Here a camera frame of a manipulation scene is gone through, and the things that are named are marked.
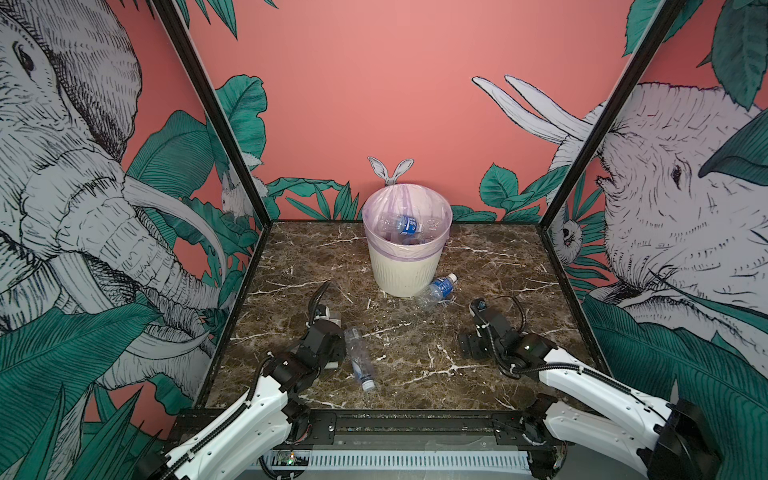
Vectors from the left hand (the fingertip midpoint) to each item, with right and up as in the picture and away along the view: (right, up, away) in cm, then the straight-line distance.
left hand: (337, 333), depth 82 cm
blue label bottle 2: (+21, +32, +13) cm, 40 cm away
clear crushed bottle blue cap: (+6, -8, +4) cm, 11 cm away
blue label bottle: (+31, +10, +13) cm, 35 cm away
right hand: (+37, 0, +1) cm, 37 cm away
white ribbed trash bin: (+19, +14, +16) cm, 29 cm away
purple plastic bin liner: (+13, +38, +11) cm, 41 cm away
